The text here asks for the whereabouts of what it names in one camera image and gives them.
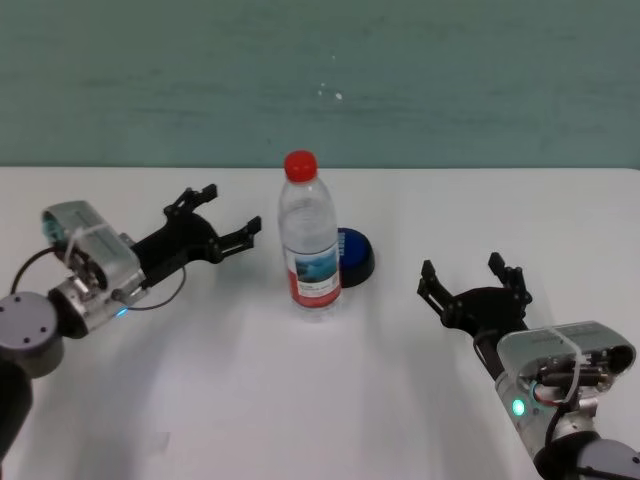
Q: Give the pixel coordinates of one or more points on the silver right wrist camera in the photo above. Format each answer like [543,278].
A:
[590,342]

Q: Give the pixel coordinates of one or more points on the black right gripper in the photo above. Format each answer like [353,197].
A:
[486,312]

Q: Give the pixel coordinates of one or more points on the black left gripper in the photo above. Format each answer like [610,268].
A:
[175,245]

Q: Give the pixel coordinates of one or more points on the clear water bottle red cap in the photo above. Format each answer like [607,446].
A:
[309,235]

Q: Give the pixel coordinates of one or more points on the blue push button black base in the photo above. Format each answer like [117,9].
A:
[356,256]

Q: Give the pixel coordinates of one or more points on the white zip tie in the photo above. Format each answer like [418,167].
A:
[82,237]
[574,352]

